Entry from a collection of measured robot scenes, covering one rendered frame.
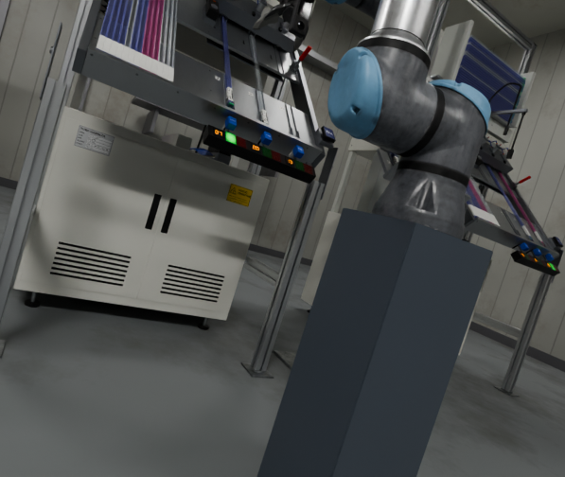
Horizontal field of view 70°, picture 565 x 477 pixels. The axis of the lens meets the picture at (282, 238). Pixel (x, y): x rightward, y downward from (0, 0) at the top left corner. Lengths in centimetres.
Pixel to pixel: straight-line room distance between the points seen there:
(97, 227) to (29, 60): 333
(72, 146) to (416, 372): 111
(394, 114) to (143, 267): 104
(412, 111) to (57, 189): 105
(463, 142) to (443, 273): 20
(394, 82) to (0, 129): 418
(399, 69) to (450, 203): 21
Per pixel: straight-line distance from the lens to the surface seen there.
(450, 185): 68
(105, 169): 138
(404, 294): 61
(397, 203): 66
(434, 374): 72
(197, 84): 119
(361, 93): 61
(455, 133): 69
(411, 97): 64
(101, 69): 110
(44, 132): 109
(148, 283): 146
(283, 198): 504
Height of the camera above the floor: 50
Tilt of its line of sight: 3 degrees down
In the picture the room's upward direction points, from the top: 17 degrees clockwise
